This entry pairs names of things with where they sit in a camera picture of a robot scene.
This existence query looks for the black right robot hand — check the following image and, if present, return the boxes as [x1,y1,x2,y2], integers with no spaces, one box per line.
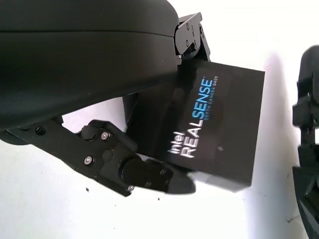
[292,44,319,239]

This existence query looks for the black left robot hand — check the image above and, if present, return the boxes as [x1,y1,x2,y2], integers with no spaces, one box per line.
[0,0,211,198]

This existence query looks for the black RealSense box lid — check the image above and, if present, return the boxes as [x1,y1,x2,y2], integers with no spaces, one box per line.
[122,60,266,194]

